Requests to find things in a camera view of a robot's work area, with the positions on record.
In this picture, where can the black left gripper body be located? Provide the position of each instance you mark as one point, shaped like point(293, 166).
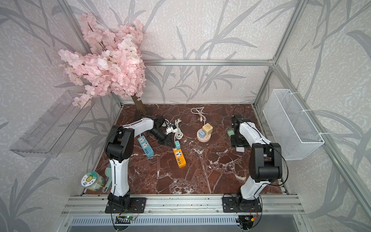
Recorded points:
point(162, 137)

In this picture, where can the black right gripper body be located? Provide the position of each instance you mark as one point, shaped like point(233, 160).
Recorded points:
point(238, 140)

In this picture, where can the white charger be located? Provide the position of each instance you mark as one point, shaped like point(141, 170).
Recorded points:
point(240, 149)

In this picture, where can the green plug adapter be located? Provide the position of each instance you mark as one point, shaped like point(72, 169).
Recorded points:
point(230, 133)

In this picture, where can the teal plug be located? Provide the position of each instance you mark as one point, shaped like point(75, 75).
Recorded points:
point(177, 145)

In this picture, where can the blue power strip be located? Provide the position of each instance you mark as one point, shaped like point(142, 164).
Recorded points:
point(146, 146)

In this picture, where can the orange power strip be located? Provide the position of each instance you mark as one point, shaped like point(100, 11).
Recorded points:
point(179, 158)

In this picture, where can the round pink socket base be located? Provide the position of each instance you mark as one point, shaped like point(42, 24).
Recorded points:
point(205, 139)

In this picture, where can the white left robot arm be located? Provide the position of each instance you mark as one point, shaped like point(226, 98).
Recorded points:
point(145, 124)

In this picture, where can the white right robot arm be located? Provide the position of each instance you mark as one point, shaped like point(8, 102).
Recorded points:
point(265, 164)

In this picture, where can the beige cube adapter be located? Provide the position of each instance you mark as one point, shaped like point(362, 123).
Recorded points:
point(207, 129)

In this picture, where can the blue cube adapter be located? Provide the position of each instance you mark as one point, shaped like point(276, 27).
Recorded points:
point(201, 133)

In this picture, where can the green dustpan brush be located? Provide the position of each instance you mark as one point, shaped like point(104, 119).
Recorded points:
point(108, 174)

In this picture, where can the round tape tin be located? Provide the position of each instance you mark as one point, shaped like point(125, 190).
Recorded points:
point(92, 181)

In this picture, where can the pink cherry blossom tree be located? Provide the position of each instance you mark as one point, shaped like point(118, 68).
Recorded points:
point(114, 64)

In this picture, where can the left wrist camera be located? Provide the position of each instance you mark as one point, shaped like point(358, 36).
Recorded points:
point(171, 128)

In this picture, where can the white wire mesh basket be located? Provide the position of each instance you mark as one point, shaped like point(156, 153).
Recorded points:
point(291, 126)

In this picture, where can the clear acrylic wall shelf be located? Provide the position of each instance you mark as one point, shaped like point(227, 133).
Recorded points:
point(50, 134)

